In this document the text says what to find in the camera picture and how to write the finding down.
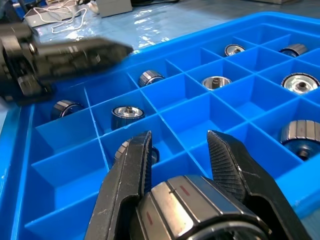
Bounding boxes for blue compartment tray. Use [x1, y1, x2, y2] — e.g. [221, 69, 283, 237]
[0, 0, 320, 240]
[11, 11, 320, 240]

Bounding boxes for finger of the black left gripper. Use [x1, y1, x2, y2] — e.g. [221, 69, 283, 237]
[36, 37, 134, 81]

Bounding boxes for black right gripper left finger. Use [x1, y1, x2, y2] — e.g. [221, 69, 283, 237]
[86, 130, 153, 240]

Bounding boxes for white cable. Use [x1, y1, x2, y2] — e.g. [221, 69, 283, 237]
[32, 6, 88, 35]

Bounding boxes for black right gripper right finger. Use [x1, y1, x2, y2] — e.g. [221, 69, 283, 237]
[206, 129, 308, 240]

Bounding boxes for grey box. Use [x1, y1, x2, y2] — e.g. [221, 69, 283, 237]
[96, 0, 133, 18]

